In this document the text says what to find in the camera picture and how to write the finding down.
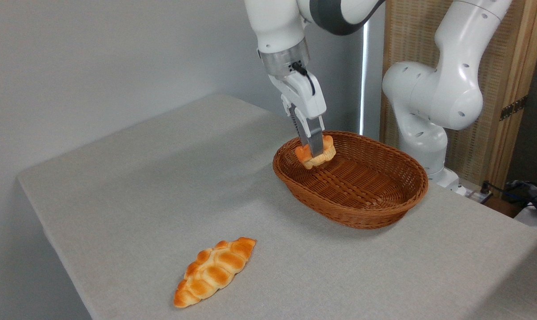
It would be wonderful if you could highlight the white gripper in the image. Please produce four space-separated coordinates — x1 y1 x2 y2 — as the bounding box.
268 71 327 158

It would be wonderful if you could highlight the round muffin-shaped bread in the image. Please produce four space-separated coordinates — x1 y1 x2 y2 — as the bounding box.
295 135 337 170

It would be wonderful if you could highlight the brown wicker basket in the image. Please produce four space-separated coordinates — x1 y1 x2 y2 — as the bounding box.
273 131 429 230

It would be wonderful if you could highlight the long braided bread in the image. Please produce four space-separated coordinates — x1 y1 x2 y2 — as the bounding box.
173 237 256 308

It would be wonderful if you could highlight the grey tablecloth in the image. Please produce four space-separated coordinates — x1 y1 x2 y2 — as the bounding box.
17 93 537 320

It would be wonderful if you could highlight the white power strip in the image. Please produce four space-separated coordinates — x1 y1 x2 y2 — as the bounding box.
465 187 494 204

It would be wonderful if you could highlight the metal screen hinge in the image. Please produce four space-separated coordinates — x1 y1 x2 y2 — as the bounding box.
500 96 528 121

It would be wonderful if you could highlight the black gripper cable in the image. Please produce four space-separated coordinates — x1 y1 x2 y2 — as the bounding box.
292 62 316 96

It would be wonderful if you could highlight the black power cable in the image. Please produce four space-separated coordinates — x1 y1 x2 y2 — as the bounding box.
481 181 537 206

